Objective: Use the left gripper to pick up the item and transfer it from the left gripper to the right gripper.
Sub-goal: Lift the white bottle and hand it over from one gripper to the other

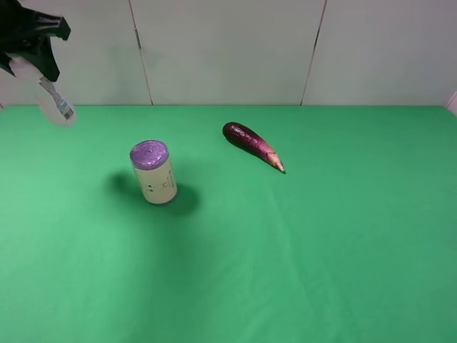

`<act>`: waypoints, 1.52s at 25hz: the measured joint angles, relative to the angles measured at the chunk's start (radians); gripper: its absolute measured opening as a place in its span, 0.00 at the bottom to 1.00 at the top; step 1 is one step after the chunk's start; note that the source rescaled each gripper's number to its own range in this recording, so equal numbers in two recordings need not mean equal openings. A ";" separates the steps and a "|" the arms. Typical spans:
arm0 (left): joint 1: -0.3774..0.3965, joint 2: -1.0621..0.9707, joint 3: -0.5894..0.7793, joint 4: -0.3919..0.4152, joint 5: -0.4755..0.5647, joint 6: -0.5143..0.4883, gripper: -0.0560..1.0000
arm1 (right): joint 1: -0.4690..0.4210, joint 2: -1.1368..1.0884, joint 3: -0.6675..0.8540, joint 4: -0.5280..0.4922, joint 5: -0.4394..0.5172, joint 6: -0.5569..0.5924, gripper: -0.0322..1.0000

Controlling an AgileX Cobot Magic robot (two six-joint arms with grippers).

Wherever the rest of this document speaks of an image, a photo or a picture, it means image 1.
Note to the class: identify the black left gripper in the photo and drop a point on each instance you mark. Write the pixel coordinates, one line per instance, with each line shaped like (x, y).
(18, 25)

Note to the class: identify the white bottle with black cap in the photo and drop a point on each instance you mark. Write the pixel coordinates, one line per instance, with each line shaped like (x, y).
(53, 105)

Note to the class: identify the purple garbage bag roll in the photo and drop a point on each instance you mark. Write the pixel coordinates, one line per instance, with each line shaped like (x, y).
(152, 165)

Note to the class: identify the purple eggplant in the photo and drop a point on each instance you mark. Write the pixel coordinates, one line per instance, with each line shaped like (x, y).
(248, 140)

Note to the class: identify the green table cloth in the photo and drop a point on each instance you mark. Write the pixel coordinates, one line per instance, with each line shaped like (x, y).
(356, 242)

